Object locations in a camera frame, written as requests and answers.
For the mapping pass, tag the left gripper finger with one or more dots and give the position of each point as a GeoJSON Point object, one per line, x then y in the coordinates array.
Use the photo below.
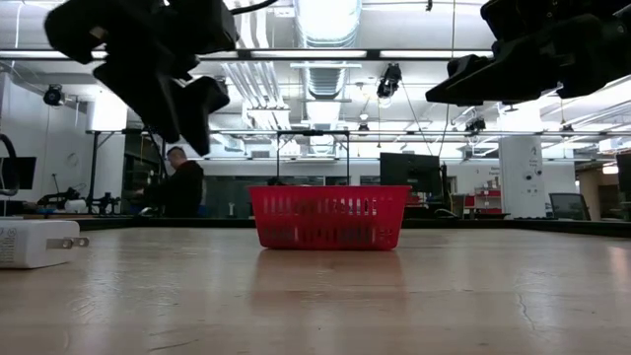
{"type": "Point", "coordinates": [199, 113]}
{"type": "Point", "coordinates": [143, 98]}

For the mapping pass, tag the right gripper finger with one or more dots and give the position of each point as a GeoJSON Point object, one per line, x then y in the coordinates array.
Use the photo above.
{"type": "Point", "coordinates": [503, 79]}
{"type": "Point", "coordinates": [466, 64]}

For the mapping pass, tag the red plastic basket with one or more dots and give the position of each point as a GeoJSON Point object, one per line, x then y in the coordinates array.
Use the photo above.
{"type": "Point", "coordinates": [330, 217]}

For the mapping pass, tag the person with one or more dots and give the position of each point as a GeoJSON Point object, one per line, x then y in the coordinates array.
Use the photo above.
{"type": "Point", "coordinates": [182, 185]}

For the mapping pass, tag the black round lamp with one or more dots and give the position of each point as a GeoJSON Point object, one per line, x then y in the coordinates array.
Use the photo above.
{"type": "Point", "coordinates": [53, 95]}

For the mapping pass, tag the black overhead rig beam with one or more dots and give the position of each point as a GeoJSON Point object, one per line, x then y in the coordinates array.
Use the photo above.
{"type": "Point", "coordinates": [373, 53]}

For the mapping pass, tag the white round pillar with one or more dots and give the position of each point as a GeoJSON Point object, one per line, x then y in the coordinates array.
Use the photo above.
{"type": "Point", "coordinates": [521, 177]}

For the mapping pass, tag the red storage bin shelf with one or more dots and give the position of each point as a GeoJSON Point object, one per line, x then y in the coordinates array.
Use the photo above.
{"type": "Point", "coordinates": [485, 199]}

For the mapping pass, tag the black computer monitor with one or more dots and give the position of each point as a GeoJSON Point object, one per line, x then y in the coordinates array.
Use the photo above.
{"type": "Point", "coordinates": [409, 172]}

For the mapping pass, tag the white square box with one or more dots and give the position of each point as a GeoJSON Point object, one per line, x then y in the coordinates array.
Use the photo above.
{"type": "Point", "coordinates": [34, 244]}

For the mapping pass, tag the black overhead camera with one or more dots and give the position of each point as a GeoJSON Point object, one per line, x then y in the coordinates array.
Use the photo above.
{"type": "Point", "coordinates": [389, 79]}

